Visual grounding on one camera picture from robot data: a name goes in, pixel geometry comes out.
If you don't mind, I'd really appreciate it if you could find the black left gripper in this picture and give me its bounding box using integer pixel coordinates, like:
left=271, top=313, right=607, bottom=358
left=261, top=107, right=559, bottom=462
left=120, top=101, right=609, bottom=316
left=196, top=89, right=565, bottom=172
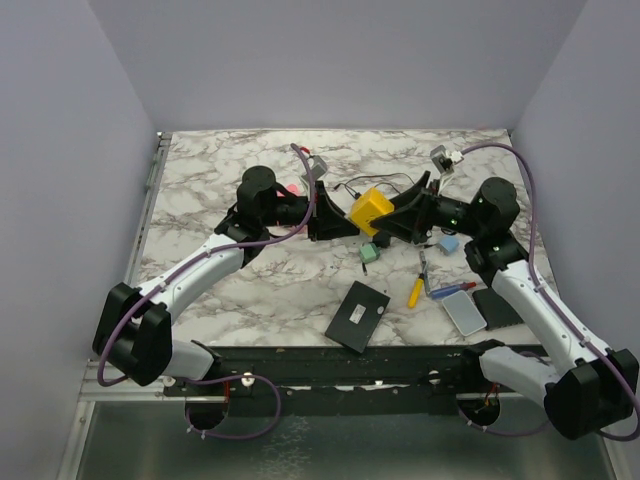
left=261, top=180, right=358, bottom=240

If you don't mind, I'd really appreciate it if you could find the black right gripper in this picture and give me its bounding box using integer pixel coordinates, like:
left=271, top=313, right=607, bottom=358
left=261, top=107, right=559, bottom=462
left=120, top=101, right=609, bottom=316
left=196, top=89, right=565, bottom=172
left=372, top=170, right=486, bottom=241

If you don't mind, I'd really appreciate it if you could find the yellow plug adapter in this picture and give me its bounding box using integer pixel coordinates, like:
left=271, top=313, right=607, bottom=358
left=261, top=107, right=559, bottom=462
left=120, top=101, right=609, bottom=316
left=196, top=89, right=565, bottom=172
left=348, top=187, right=395, bottom=237

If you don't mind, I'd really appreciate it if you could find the large black power brick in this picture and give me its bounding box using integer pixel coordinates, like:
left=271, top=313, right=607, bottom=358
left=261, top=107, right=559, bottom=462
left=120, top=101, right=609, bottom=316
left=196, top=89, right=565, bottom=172
left=413, top=231, right=433, bottom=248

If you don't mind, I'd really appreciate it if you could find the black adapter with cord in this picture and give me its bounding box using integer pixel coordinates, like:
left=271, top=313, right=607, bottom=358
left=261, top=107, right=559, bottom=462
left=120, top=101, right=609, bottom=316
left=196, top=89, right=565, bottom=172
left=333, top=172, right=415, bottom=199

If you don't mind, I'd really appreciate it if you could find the pink power strip socket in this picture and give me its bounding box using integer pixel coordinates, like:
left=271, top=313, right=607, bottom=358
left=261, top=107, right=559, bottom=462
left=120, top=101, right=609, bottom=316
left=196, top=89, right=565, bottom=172
left=277, top=184, right=300, bottom=197

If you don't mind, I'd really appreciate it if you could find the green plug adapter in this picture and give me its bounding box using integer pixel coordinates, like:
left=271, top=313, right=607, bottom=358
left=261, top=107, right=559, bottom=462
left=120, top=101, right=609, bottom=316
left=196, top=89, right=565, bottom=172
left=359, top=243, right=381, bottom=264

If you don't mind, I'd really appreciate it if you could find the light blue cylinder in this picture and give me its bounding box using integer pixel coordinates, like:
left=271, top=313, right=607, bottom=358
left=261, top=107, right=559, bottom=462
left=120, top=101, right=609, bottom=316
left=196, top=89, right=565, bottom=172
left=437, top=235, right=459, bottom=256

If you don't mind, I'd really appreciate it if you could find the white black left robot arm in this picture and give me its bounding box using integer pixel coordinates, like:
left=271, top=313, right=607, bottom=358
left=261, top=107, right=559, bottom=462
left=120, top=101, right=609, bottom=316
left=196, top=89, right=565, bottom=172
left=92, top=166, right=359, bottom=395

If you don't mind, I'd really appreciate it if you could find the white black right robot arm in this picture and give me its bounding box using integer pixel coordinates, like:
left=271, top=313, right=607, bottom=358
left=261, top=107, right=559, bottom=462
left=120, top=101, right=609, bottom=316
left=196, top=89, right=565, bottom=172
left=371, top=177, right=639, bottom=440

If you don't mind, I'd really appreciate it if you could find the blue red screwdriver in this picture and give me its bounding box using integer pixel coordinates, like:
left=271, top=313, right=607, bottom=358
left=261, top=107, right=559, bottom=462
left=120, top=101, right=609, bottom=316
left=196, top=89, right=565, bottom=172
left=429, top=282, right=477, bottom=300

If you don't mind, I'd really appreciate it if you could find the black rectangular box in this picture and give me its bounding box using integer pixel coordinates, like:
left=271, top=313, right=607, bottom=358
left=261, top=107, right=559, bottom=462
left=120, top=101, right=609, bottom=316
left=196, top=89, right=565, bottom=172
left=325, top=281, right=390, bottom=354

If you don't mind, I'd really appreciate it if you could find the white grey phone case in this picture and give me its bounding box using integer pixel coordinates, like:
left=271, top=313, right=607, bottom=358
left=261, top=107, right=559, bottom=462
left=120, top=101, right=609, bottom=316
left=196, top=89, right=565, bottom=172
left=442, top=291, right=487, bottom=337

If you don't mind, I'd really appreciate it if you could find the black flat plate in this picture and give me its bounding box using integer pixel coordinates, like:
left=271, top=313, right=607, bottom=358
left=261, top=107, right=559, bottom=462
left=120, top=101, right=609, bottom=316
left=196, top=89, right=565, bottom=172
left=472, top=289, right=524, bottom=331

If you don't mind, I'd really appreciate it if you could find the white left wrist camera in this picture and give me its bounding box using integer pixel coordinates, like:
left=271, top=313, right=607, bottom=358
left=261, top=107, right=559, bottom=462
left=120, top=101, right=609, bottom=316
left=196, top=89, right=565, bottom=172
left=300, top=155, right=328, bottom=188

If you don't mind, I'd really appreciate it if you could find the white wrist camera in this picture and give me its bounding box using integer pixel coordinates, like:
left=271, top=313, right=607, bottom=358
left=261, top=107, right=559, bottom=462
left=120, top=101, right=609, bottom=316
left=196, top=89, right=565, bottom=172
left=430, top=145, right=464, bottom=192
left=300, top=155, right=328, bottom=188

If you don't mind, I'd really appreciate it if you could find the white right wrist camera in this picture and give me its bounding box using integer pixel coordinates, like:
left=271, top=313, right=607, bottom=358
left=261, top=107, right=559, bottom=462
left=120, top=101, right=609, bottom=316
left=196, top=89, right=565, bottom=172
left=430, top=145, right=464, bottom=192

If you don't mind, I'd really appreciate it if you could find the yellow handled utility knife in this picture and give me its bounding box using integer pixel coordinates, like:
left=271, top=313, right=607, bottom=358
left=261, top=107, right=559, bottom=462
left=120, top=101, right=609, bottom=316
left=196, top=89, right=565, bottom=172
left=407, top=250, right=429, bottom=309

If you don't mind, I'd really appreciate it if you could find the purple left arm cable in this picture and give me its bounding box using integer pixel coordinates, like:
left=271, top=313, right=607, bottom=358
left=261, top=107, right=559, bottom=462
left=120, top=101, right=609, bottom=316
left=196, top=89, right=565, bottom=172
left=97, top=143, right=321, bottom=387

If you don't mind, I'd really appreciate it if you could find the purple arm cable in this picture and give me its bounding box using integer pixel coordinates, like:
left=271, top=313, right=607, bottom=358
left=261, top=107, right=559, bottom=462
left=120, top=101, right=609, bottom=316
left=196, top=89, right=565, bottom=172
left=97, top=143, right=321, bottom=387
left=459, top=142, right=640, bottom=440

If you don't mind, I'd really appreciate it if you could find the aluminium frame rail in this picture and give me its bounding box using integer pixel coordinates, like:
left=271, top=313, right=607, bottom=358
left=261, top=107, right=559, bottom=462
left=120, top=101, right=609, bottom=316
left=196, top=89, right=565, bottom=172
left=79, top=361, right=165, bottom=402

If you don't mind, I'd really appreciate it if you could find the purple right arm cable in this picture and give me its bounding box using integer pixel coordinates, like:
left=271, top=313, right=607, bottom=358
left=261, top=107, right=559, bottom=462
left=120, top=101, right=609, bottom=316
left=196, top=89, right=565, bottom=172
left=459, top=142, right=640, bottom=440

